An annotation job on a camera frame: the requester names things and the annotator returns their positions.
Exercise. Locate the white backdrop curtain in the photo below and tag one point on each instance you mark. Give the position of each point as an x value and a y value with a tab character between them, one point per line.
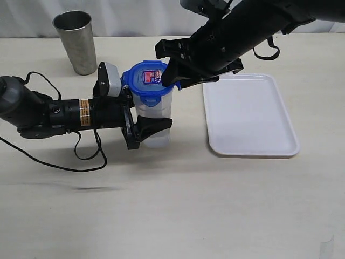
32	19

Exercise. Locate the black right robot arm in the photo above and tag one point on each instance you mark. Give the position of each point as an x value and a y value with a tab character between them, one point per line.
229	33

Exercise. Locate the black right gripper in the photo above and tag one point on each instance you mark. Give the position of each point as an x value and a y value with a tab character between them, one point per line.
200	58

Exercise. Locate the white rectangular plastic tray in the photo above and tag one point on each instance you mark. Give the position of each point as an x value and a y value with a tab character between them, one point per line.
246	118

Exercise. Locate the stainless steel tumbler cup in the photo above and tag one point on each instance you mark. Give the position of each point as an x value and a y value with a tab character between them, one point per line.
75	31

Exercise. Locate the blue plastic container lid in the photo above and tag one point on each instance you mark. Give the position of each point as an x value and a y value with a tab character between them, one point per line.
144	81

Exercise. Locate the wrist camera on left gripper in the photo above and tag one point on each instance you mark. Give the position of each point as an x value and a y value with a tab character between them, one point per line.
114	86

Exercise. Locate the clear plastic tall container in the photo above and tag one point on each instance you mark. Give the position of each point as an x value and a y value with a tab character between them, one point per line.
155	107

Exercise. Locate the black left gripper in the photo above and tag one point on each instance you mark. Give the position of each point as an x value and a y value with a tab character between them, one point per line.
114	112

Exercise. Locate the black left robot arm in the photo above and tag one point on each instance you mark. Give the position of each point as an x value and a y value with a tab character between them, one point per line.
39	116

